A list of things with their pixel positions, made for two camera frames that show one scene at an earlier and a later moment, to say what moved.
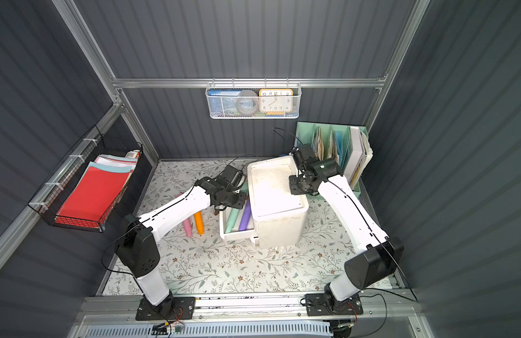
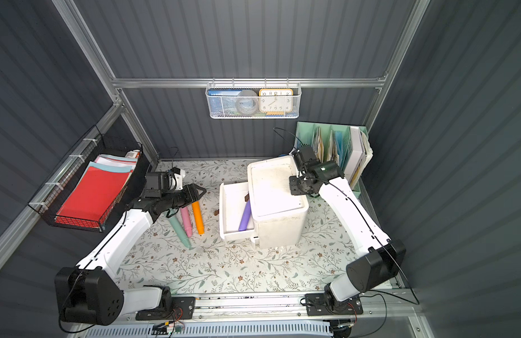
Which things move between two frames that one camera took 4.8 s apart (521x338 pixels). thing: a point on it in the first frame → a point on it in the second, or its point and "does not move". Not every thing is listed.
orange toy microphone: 199,222 does not move
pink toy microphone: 187,222 does not move
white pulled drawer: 236,233 does not move
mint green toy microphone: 234,212 → 177,222
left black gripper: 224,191 → 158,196
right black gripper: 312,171 does not move
